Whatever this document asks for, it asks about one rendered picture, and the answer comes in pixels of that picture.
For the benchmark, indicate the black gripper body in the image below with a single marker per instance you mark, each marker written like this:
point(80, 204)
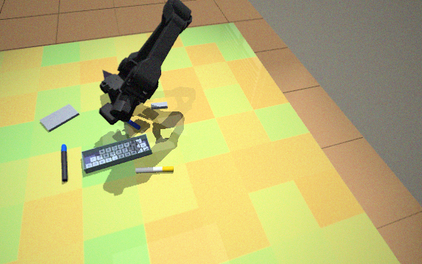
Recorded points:
point(104, 111)

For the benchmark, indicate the blue stylus with grey tip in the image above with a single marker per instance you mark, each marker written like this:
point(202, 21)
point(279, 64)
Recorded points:
point(132, 123)

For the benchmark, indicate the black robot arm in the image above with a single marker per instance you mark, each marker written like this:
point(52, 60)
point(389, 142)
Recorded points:
point(141, 70)

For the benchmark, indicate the grey keyboard with white keys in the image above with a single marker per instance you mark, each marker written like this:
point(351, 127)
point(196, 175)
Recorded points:
point(115, 153)

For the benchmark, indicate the black stylus with blue tip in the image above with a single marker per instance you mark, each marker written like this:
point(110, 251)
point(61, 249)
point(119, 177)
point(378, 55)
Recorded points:
point(64, 163)

